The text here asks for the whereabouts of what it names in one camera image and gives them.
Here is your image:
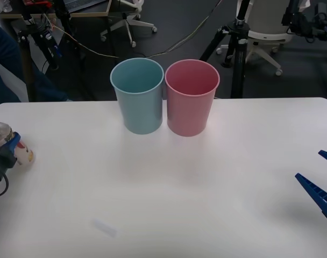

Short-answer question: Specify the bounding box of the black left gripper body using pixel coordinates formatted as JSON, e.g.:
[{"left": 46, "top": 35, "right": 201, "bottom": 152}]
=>
[{"left": 0, "top": 146, "right": 18, "bottom": 176}]

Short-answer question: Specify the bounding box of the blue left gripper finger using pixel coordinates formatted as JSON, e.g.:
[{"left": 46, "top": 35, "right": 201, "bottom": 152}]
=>
[{"left": 3, "top": 131, "right": 22, "bottom": 156}]

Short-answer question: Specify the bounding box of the clear bottle with red cap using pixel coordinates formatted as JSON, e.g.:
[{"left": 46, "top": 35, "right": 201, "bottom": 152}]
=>
[{"left": 0, "top": 117, "right": 34, "bottom": 166}]

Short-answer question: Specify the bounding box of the black robot arm with hand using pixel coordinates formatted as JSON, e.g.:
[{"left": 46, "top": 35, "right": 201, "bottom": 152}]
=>
[{"left": 280, "top": 0, "right": 327, "bottom": 42}]

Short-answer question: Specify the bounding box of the pale blue plastic bin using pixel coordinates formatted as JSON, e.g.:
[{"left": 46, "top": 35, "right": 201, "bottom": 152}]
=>
[{"left": 109, "top": 58, "right": 165, "bottom": 135}]

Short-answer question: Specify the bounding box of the white office chair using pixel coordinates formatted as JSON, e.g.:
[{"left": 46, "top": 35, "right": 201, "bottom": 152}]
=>
[
  {"left": 216, "top": 0, "right": 294, "bottom": 77},
  {"left": 99, "top": 0, "right": 158, "bottom": 49}
]

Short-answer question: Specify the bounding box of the pink plastic bin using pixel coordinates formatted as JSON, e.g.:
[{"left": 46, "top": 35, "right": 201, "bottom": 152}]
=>
[{"left": 164, "top": 59, "right": 221, "bottom": 138}]

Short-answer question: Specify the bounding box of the grey laptop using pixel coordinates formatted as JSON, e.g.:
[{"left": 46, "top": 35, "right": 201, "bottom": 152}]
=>
[{"left": 62, "top": 0, "right": 108, "bottom": 13}]

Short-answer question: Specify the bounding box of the black desk with wooden edge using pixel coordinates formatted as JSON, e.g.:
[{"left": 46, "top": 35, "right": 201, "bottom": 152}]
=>
[{"left": 0, "top": 0, "right": 113, "bottom": 59}]

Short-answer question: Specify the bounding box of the yellow-green cable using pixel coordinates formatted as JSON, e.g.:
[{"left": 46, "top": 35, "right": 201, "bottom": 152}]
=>
[{"left": 41, "top": 0, "right": 221, "bottom": 59}]

